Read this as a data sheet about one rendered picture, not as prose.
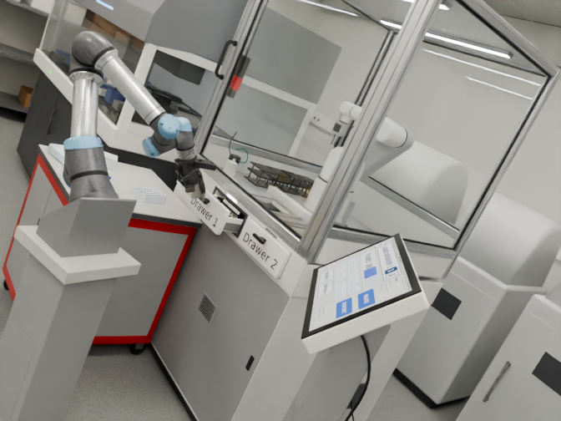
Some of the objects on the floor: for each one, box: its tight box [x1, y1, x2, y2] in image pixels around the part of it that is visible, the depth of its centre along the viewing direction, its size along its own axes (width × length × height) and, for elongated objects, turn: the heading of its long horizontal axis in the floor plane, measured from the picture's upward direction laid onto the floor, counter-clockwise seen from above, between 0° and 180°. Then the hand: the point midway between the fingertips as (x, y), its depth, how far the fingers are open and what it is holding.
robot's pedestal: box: [0, 226, 141, 421], centre depth 175 cm, size 30×30×76 cm
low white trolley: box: [3, 145, 202, 355], centre depth 246 cm, size 58×62×76 cm
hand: (201, 196), depth 214 cm, fingers closed on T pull, 3 cm apart
